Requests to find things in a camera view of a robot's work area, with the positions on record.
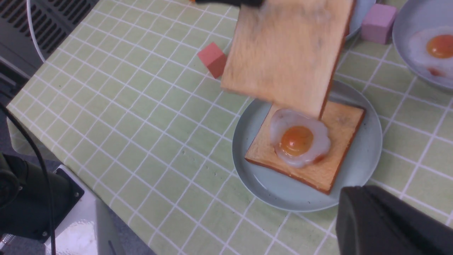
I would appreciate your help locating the toast slice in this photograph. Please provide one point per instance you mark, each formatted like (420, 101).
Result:
(286, 51)
(342, 122)

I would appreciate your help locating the light blue bread plate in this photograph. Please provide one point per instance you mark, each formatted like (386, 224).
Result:
(361, 8)

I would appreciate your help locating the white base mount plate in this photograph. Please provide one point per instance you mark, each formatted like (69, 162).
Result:
(87, 229)

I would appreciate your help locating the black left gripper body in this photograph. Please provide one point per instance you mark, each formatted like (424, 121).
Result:
(237, 3)

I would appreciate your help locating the black vented equipment box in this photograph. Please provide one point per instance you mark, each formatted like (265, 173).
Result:
(52, 20)

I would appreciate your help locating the green checkered tablecloth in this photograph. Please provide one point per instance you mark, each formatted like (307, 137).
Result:
(126, 103)

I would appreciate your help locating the grey plate with eggs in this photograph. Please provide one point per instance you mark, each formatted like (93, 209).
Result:
(415, 16)

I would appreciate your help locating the fried egg toy middle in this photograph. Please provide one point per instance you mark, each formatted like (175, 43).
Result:
(432, 50)

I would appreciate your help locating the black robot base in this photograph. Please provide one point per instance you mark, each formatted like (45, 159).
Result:
(24, 209)

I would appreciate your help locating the fried egg toy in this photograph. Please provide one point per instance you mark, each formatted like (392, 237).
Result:
(298, 140)
(432, 50)

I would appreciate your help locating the fried egg toy front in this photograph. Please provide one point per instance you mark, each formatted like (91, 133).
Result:
(298, 140)

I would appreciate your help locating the light blue front plate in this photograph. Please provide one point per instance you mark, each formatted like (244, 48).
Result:
(285, 193)

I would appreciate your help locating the pink wooden cube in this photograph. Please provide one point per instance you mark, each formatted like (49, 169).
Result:
(377, 24)

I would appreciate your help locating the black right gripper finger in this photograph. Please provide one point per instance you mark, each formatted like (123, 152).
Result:
(371, 221)

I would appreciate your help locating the red wooden cube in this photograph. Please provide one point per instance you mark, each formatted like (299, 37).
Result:
(214, 59)

